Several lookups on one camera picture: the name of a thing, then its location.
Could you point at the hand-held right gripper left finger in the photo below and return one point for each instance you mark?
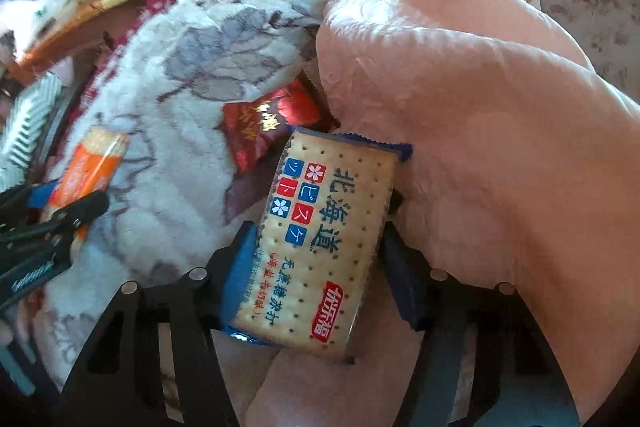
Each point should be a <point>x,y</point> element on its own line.
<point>240,277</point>

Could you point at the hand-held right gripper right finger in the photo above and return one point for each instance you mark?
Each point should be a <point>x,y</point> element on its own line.
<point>405,287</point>

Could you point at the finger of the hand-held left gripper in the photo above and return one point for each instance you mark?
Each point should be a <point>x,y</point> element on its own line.
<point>35,239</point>
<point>80,209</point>

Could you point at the orange cracker packet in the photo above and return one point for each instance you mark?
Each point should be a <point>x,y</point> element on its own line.
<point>95,157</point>

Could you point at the blue cracker packet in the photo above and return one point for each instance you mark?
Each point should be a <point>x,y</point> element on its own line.
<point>320,232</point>

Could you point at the green white striped box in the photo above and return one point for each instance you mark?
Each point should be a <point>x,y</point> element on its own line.
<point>30,127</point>

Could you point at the red candy packet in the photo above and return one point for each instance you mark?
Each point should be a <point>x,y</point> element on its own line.
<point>270,117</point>

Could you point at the peach cloth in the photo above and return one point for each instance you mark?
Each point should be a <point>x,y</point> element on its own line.
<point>475,107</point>

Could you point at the red white floral blanket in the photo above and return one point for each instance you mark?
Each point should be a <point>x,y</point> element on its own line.
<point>200,57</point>

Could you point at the white plastic bag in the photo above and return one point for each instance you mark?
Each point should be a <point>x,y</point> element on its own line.
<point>45,14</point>

